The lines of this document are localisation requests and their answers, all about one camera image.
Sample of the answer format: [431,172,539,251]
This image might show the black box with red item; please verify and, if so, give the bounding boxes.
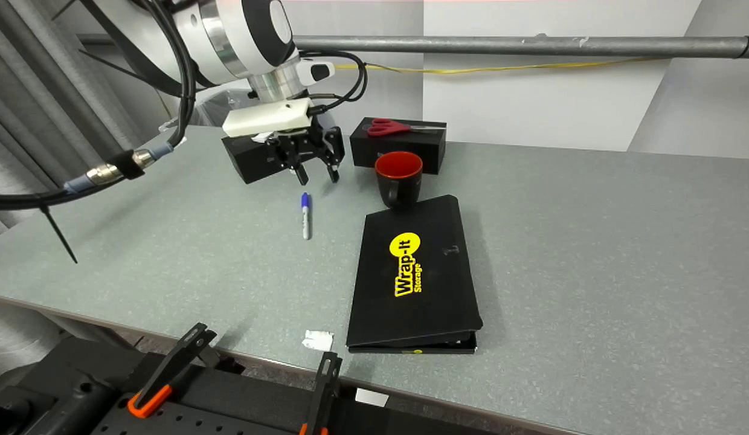
[347,117,448,176]

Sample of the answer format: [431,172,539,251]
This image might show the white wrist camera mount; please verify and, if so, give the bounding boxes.
[219,97,313,139]

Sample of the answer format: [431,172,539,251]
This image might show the thick black cable silver connector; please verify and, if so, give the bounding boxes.
[0,0,199,266]

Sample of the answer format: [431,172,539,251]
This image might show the black mug with red inside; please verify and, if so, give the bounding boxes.
[371,148,428,213]

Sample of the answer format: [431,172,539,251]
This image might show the black clamp with orange handle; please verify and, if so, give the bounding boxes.
[297,351,346,435]
[122,322,219,422]

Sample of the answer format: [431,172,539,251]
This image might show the yellow cable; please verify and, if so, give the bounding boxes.
[339,55,674,83]

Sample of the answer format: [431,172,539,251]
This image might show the white label sticker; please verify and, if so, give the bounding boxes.
[353,386,391,410]

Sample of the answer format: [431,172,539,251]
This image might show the grey curtain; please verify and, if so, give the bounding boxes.
[0,0,134,245]

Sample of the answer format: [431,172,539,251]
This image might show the black box with white print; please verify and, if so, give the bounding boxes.
[219,127,326,185]

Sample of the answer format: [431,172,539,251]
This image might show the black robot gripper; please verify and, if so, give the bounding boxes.
[266,113,347,185]

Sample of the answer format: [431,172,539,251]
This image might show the white tape piece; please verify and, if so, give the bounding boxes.
[300,326,336,356]

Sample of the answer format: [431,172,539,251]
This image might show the blue pen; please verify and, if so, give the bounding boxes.
[297,190,313,245]

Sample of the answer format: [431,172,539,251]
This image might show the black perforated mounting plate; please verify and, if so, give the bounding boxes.
[0,333,570,435]

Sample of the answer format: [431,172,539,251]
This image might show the thin black cable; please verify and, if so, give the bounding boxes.
[300,48,368,117]

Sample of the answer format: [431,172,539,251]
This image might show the flat black box yellow logo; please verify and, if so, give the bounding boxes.
[346,190,484,356]

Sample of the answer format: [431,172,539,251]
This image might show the red object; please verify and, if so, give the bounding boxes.
[365,119,414,139]

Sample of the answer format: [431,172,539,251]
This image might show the grey metal pipe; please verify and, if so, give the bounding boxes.
[289,31,749,61]

